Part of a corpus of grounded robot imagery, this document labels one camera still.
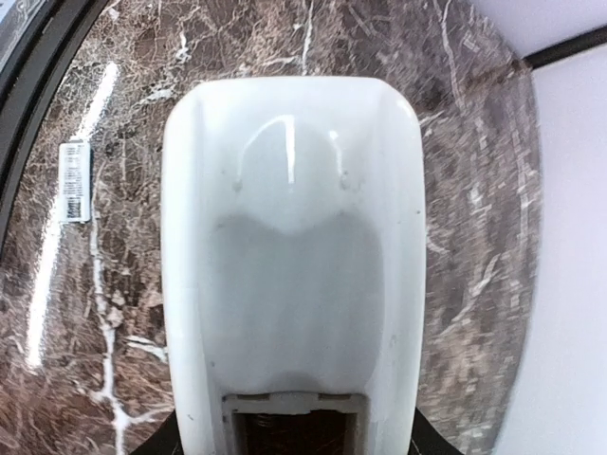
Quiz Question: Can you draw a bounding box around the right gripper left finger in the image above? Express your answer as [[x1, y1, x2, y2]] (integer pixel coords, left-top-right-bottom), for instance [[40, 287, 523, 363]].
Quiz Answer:
[[130, 411, 183, 455]]

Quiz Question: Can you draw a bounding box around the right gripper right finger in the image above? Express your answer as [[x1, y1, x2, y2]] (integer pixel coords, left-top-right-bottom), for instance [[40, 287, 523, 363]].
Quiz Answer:
[[410, 408, 462, 455]]

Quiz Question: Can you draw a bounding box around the white remote control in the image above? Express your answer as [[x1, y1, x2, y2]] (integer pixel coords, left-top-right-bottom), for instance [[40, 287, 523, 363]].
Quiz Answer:
[[160, 76, 426, 454]]

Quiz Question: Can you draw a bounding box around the white battery compartment cover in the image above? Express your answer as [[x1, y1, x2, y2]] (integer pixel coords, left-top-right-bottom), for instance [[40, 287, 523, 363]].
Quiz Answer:
[[58, 140, 92, 224]]

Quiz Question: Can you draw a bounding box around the black front rail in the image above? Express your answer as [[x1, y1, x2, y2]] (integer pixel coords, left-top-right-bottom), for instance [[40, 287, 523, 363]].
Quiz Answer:
[[1, 0, 107, 239]]

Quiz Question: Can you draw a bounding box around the left black frame post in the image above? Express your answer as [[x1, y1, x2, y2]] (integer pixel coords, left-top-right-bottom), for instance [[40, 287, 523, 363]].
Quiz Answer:
[[524, 27, 606, 69]]

